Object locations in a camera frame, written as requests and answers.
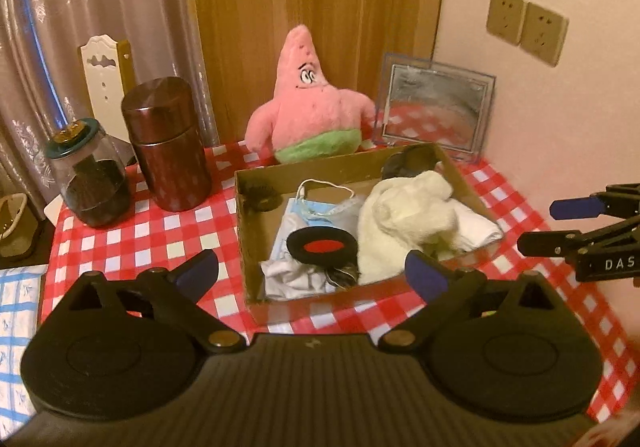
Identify surgical face mask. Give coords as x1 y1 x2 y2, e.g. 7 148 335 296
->
274 178 366 258

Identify pale green fluffy cloth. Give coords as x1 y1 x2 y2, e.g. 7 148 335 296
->
357 171 458 285

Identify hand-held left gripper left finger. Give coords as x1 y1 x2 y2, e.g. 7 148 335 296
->
65 249 246 354

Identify pink starfish plush toy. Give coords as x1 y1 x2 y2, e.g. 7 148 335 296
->
245 26 376 164

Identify blue checkered bedsheet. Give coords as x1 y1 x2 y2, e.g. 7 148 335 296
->
0 264 48 423

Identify dark striped hair tie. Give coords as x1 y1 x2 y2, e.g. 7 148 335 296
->
324 264 362 289

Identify silver framed mirror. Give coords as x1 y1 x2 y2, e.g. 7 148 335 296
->
372 52 496 163

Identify shallow cardboard box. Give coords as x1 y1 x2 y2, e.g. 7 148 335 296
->
234 143 506 323

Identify black round pad red oval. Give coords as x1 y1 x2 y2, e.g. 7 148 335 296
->
286 227 358 274

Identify brown cylindrical canister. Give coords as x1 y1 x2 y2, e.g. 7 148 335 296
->
121 76 213 213

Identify dark hair scrunchie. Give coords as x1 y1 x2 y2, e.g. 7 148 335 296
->
244 181 282 214

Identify beige patterned curtain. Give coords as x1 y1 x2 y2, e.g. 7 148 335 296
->
0 0 221 208

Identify red checkered tablecloth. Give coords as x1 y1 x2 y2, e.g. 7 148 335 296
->
40 107 640 423

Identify beige wall socket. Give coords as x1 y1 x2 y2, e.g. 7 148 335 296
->
520 2 569 67
487 0 527 45

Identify glass jar with dark lid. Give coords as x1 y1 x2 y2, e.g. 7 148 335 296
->
45 117 133 228

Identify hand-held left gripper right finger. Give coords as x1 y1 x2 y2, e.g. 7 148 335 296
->
380 251 566 354

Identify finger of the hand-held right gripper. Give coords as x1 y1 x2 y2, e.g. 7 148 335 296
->
517 214 640 260
549 184 640 223

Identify beige basket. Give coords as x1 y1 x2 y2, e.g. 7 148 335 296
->
0 194 32 261

